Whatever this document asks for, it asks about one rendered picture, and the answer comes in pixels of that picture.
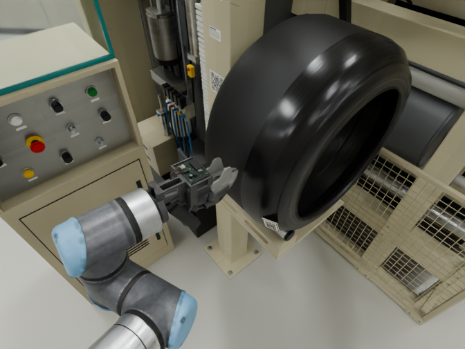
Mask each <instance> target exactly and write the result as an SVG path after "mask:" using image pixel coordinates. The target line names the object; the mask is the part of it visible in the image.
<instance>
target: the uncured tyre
mask: <svg viewBox="0 0 465 349"><path fill-rule="evenodd" d="M411 84H412V75H411V72H410V67H409V64H408V59H407V56H406V54H405V51H404V50H403V49H402V48H401V47H400V46H399V45H398V44H397V43H396V42H395V41H393V40H392V39H390V38H389V37H386V36H384V35H381V34H378V33H375V32H373V31H370V30H368V29H366V28H362V27H360V26H357V25H355V24H351V23H349V22H347V21H344V20H342V19H339V18H336V17H333V16H331V15H326V14H303V15H297V16H294V17H291V18H289V19H287V20H284V21H283V22H281V23H279V24H278V25H276V26H274V27H273V28H272V29H270V30H269V31H268V32H266V33H265V34H264V35H262V36H261V37H260V38H259V39H258V40H257V41H256V42H254V43H253V44H252V45H251V46H250V47H249V48H248V49H247V50H246V51H245V52H244V53H243V54H242V55H241V57H240V58H239V59H238V60H237V61H236V62H235V64H234V65H233V67H232V68H231V70H230V71H229V72H228V75H227V76H226V77H225V79H224V81H223V82H222V84H221V86H220V88H219V90H218V93H217V95H216V97H215V100H214V102H213V105H212V109H211V111H210V116H209V120H208V126H207V130H206V140H205V154H206V162H207V165H208V167H210V165H211V163H212V161H213V160H214V159H216V158H217V157H219V158H221V160H222V163H223V167H224V168H227V167H231V168H236V169H238V174H237V178H236V180H235V182H234V183H233V185H232V186H231V187H230V189H229V191H228V192H227V194H228V195H229V196H230V197H231V198H232V199H233V200H234V201H235V202H236V203H237V204H238V205H239V206H240V207H241V208H242V209H244V210H245V211H246V212H247V213H248V214H249V215H250V216H251V217H252V218H253V219H254V220H255V221H256V222H257V223H258V224H260V225H262V226H264V227H265V225H264V223H263V220H262V218H265V219H267V220H270V221H273V222H276V223H277V225H278V228H279V230H280V231H291V230H296V229H300V228H302V227H304V226H306V225H308V224H310V223H312V222H313V221H314V220H316V219H318V218H319V217H320V216H321V215H323V214H324V213H325V212H327V211H328V210H329V209H330V208H331V207H332V206H333V205H334V204H335V203H336V202H337V201H338V200H339V199H340V198H341V197H342V196H343V195H344V194H345V193H346V192H347V191H348V190H349V189H350V188H351V187H352V186H353V185H354V184H355V183H356V181H357V180H358V179H359V178H360V177H361V175H362V174H363V173H364V171H366V169H367V168H368V167H369V165H370V164H371V162H373V160H374V159H375V157H376V155H377V154H378V153H379V152H380V150H381V148H382V147H383V146H384V144H385V142H386V141H387V139H388V138H389V136H390V135H391V133H392V131H393V129H394V127H395V125H396V124H397V122H398V120H399V118H400V116H401V114H402V112H403V109H404V107H405V104H406V102H407V99H408V96H409V93H410V88H411Z"/></svg>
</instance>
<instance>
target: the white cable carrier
mask: <svg viewBox="0 0 465 349"><path fill-rule="evenodd" d="M195 8H197V9H196V13H197V20H198V21H197V25H198V26H197V30H198V31H199V32H198V36H200V37H198V40H199V50H200V51H199V55H200V60H201V61H200V65H201V73H202V74H201V77H202V79H201V80H202V89H203V104H204V108H205V109H204V113H205V122H206V130H207V126H208V120H209V107H208V88H207V78H206V59H205V49H204V39H203V20H202V11H201V3H195Z"/></svg>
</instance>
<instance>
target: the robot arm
mask: <svg viewBox="0 0 465 349"><path fill-rule="evenodd" d="M184 162H185V163H184ZM179 164H180V165H179ZM170 167H171V173H170V178H169V179H168V180H165V181H163V182H161V183H159V184H157V183H156V182H155V181H154V180H153V181H151V182H148V183H147V186H148V190H145V189H143V188H138V189H136V190H134V191H131V192H130V193H127V194H125V195H123V196H121V197H119V198H117V199H114V200H112V201H110V202H107V203H106V204H103V205H101V206H99V207H96V208H94V209H92V210H90V211H87V212H85V213H83V214H81V215H78V216H76V217H71V218H69V219H68V220H67V221H65V222H63V223H61V224H59V225H57V226H56V227H55V228H54V229H53V230H52V237H53V241H54V243H55V246H56V248H57V251H58V253H59V255H60V258H61V260H62V263H63V265H64V267H65V270H66V272H67V274H68V275H69V277H70V278H77V277H79V278H80V280H81V281H82V284H83V285H84V287H85V289H86V292H87V295H88V297H89V299H90V300H91V302H92V303H93V304H94V305H96V306H97V307H99V308H100V309H101V310H106V311H113V312H115V313H116V314H118V315H119V316H120V317H119V318H118V320H117V321H116V322H115V323H114V324H113V325H112V326H111V327H110V328H109V329H108V330H107V331H106V332H105V333H104V334H103V335H102V336H101V337H99V338H98V339H97V340H96V341H95V342H94V343H93V344H92V345H90V346H89V347H88V348H87V349H166V348H167V349H179V348H180V347H181V346H182V345H183V343H184V341H185V340H186V338H187V336H188V335H189V333H190V330H191V328H192V325H193V323H194V320H195V317H196V315H197V308H198V305H197V300H196V299H195V298H194V297H193V296H191V295H189V294H188V293H186V292H185V290H182V289H179V288H178V287H176V286H174V285H173V284H171V283H169V282H167V281H166V280H163V279H162V278H160V277H158V276H157V275H155V274H153V273H152V272H150V271H149V270H147V269H146V268H144V267H141V266H140V265H138V264H136V263H135V262H133V261H131V260H130V259H129V255H128V253H127V249H128V248H130V247H132V246H134V245H135V244H138V243H139V242H141V241H143V240H145V239H147V238H148V237H150V236H152V235H154V234H156V233H158V232H159V231H161V230H162V229H163V223H165V222H167V221H168V220H169V215H168V212H169V214H171V215H173V216H174V217H175V218H176V219H178V220H179V221H181V223H182V224H183V225H184V226H187V227H189V228H190V229H192V230H193V231H194V230H195V229H196V228H198V227H199V226H200V225H201V223H200V221H199V220H198V219H197V214H196V213H195V212H194V211H196V212H197V211H198V210H199V209H202V208H205V209H207V208H208V207H210V206H213V205H215V204H217V203H219V202H220V201H221V200H222V199H223V198H224V196H225V195H226V194H227V192H228V191H229V189H230V187H231V186H232V185H233V183H234V182H235V180H236V178H237V174H238V169H236V168H231V167H227V168H224V167H223V163H222V160H221V158H219V157H217V158H216V159H214V160H213V161H212V163H211V165H210V167H209V168H208V169H205V168H204V167H203V166H202V165H201V164H200V163H199V162H198V161H197V160H196V159H193V156H191V157H189V158H187V159H184V160H182V161H179V162H178V163H175V164H173V165H171V166H170ZM209 190H210V192H209Z"/></svg>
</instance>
